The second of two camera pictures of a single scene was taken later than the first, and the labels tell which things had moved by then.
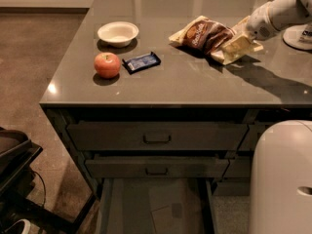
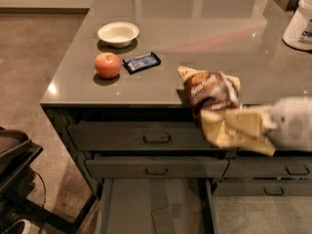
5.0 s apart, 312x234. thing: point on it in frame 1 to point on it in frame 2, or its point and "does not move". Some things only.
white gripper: [258, 22] to [290, 124]
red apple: [106, 64] does not move
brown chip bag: [208, 34] to [211, 95]
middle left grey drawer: [158, 167] does not move
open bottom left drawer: [156, 206] does not move
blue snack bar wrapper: [140, 62] does not move
